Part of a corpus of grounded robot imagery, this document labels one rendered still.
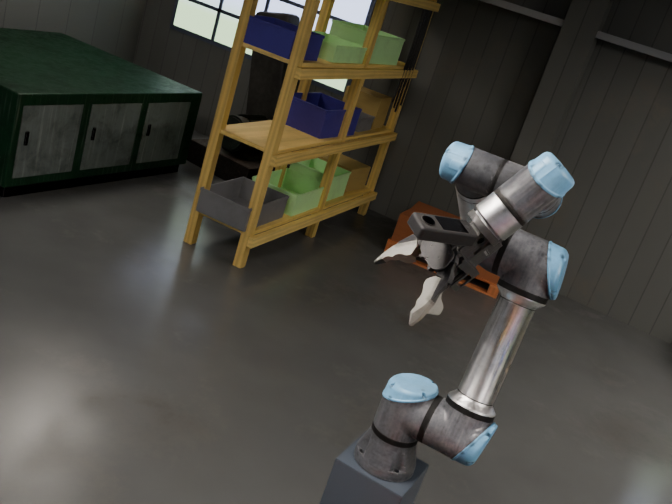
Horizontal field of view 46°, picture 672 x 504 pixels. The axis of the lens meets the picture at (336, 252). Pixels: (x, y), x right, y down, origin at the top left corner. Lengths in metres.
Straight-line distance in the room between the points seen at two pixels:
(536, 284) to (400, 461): 0.52
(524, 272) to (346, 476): 0.63
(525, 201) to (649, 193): 6.27
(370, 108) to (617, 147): 2.26
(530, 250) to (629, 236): 5.89
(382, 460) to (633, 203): 5.92
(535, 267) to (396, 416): 0.46
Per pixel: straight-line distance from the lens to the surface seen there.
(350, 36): 6.78
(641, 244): 7.62
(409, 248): 1.35
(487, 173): 1.41
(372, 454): 1.89
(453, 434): 1.81
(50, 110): 6.12
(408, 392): 1.80
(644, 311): 7.75
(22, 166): 6.12
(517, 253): 1.74
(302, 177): 6.95
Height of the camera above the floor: 2.25
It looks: 20 degrees down
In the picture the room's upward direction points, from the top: 18 degrees clockwise
